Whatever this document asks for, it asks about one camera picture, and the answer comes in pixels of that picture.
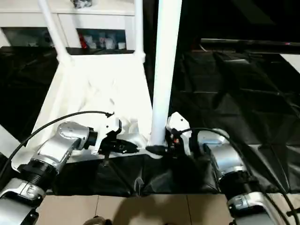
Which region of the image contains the glossy black mat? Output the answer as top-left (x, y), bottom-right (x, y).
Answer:
top-left (0, 47), bottom-right (300, 196)

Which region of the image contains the black left robot foot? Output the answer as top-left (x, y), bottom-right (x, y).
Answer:
top-left (84, 217), bottom-right (112, 225)

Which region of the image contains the white plastic table top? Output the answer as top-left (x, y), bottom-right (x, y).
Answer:
top-left (10, 52), bottom-right (162, 170)

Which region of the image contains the white cabinet with glass doors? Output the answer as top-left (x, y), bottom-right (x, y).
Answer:
top-left (0, 0), bottom-right (137, 51)

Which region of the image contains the grey metal clutter object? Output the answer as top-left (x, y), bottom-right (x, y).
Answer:
top-left (72, 0), bottom-right (93, 8)

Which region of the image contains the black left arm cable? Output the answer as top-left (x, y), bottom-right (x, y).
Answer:
top-left (0, 111), bottom-right (115, 181)

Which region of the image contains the white plastic table leg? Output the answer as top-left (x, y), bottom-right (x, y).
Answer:
top-left (133, 0), bottom-right (146, 61)
top-left (37, 0), bottom-right (73, 64)
top-left (0, 124), bottom-right (22, 155)
top-left (149, 0), bottom-right (182, 147)

